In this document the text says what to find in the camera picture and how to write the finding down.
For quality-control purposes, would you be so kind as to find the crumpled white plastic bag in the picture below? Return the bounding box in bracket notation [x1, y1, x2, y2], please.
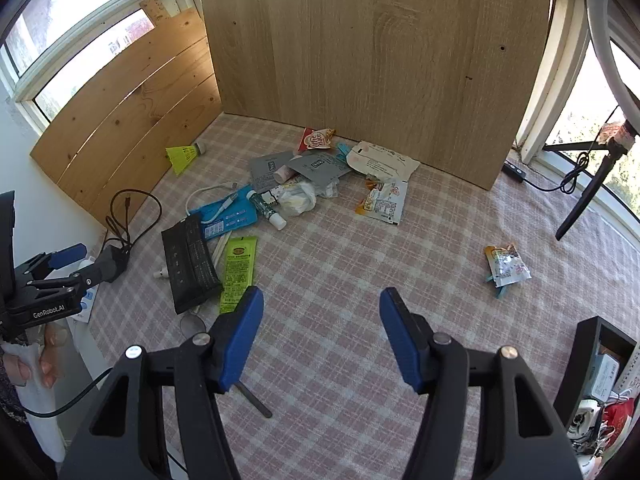
[272, 180, 341, 218]

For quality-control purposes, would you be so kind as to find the white window frame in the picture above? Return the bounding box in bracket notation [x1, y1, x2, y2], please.
[515, 0, 640, 221]
[0, 0, 201, 136]

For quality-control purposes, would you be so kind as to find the pale wooden stick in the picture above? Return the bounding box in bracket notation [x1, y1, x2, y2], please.
[210, 232, 236, 271]

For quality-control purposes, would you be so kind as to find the white power strip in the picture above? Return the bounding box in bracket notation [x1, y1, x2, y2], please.
[75, 257, 98, 323]

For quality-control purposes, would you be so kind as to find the green sachet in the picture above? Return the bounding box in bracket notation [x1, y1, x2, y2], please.
[219, 236, 258, 316]

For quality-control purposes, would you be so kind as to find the red creamer packet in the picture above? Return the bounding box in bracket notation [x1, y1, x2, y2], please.
[298, 127, 337, 153]

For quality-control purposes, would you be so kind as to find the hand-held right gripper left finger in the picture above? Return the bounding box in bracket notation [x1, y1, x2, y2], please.
[59, 286, 265, 480]

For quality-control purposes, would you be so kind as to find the pink plaid covered desktop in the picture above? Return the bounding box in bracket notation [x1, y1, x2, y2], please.
[85, 112, 640, 480]

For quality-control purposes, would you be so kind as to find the yellow shuttlecock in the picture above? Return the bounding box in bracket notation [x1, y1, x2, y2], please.
[165, 143, 208, 177]

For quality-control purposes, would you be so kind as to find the pine plank board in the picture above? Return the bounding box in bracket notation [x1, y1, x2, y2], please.
[30, 7, 223, 221]

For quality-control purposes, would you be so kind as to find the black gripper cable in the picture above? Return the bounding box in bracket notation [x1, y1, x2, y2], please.
[22, 367, 113, 418]

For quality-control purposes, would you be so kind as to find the grey flat stick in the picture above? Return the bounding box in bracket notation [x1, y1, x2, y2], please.
[235, 379, 274, 419]

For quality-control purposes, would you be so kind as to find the large oak panel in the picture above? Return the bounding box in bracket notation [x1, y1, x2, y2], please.
[196, 0, 553, 191]

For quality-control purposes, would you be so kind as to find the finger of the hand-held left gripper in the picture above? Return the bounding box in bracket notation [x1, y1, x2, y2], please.
[27, 255, 113, 293]
[15, 243, 87, 281]

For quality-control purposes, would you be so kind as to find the black power adapter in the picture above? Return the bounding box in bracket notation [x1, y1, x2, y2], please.
[102, 245, 132, 283]

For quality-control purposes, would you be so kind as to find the white paper bag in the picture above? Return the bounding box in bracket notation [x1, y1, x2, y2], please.
[346, 141, 421, 183]

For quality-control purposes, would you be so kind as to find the white card box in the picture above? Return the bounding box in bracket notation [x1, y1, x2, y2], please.
[589, 352, 622, 401]

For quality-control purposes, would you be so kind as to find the white usb cable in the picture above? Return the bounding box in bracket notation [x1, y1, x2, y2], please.
[186, 183, 253, 226]

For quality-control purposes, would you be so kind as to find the black cable with inline controller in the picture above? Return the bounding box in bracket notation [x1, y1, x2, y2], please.
[501, 105, 621, 193]

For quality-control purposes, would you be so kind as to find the orange white snack wrapper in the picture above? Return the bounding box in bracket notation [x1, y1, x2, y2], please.
[355, 177, 408, 226]

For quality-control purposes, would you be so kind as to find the grey foil packet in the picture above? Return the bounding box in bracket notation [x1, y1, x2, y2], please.
[249, 150, 296, 193]
[287, 152, 353, 186]

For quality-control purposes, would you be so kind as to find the colourful snack packet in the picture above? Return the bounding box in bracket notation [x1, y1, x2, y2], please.
[484, 244, 532, 288]

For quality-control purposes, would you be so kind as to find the black tripod leg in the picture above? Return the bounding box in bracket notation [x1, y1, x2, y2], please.
[542, 120, 640, 242]

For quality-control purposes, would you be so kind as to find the wooden slat with holes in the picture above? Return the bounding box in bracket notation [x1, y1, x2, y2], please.
[139, 0, 168, 26]

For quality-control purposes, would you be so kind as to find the green tube white cap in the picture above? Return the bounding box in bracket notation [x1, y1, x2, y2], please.
[246, 190, 288, 231]

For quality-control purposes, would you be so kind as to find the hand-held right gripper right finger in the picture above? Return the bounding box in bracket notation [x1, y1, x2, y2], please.
[379, 287, 583, 480]

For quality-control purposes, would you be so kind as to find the black pouch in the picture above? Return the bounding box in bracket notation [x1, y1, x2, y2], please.
[161, 212, 224, 315]

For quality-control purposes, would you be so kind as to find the white charger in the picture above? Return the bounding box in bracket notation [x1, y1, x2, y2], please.
[570, 400, 601, 436]

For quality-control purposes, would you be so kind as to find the black charging cable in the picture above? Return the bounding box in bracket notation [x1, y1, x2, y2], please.
[104, 190, 163, 251]

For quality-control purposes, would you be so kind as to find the person's left hand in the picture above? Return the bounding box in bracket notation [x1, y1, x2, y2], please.
[0, 321, 68, 390]

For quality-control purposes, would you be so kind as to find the black storage box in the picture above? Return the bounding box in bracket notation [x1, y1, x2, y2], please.
[552, 316, 640, 471]

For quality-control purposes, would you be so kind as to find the blue packet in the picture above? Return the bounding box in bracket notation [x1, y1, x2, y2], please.
[190, 186, 258, 240]

